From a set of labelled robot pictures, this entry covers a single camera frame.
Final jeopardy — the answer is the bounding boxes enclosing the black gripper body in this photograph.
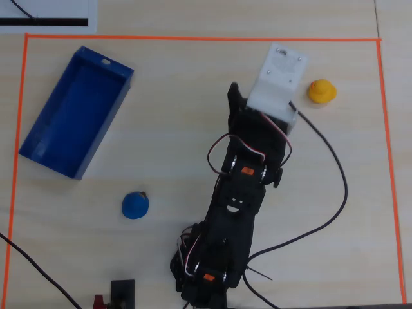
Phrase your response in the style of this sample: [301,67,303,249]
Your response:
[227,108,293,169]

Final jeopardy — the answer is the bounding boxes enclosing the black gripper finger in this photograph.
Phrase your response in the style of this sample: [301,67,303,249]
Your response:
[227,81,249,130]

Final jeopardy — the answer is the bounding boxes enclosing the yellow rubber duck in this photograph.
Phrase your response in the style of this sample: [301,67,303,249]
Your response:
[307,79,338,104]

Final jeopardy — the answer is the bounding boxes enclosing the blue rubber duck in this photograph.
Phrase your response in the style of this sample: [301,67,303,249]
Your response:
[121,191,151,220]

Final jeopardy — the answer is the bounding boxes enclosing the blue plastic box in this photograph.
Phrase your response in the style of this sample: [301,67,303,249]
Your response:
[18,45,135,182]

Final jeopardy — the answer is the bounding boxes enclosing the orange tape strip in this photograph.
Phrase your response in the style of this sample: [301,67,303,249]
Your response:
[1,33,30,309]
[24,33,383,43]
[376,39,407,305]

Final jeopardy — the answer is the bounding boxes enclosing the white paper with black bar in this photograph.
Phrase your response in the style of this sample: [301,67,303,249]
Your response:
[0,0,98,35]

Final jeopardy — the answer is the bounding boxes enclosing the red white servo wires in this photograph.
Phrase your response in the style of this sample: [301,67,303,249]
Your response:
[207,111,294,177]

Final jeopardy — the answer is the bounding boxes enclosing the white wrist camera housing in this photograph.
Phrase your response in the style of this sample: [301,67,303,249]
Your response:
[245,41,310,137]

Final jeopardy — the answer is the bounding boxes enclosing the black camera cable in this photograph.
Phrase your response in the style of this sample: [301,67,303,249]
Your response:
[242,100,350,309]

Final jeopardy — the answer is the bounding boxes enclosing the black cable tie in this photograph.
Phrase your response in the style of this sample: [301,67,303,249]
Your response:
[245,264,274,282]

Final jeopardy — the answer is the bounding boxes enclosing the black camera stand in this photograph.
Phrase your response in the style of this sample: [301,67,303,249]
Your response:
[108,279,136,309]

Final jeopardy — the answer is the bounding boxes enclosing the thin black cable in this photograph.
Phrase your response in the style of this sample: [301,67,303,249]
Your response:
[10,0,39,24]

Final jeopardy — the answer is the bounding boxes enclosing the long black cable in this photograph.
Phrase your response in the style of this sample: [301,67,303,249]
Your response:
[0,232,83,309]

